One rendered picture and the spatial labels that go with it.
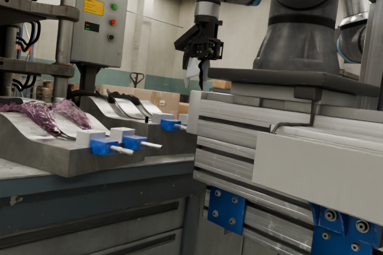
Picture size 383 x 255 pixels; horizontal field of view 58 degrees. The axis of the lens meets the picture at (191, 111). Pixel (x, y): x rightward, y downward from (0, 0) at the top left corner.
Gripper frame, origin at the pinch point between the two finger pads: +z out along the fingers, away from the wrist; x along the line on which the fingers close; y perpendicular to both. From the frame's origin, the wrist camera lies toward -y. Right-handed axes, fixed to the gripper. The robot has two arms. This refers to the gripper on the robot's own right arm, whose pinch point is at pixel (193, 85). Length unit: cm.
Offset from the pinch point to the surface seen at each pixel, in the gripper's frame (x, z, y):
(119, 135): -30.1, 14.1, 6.8
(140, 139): -27.0, 14.3, 10.8
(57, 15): -11, -23, -73
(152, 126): -16.3, 12.5, 2.0
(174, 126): -11.4, 11.9, 5.5
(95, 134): -38.5, 13.2, 10.2
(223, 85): 583, -19, -456
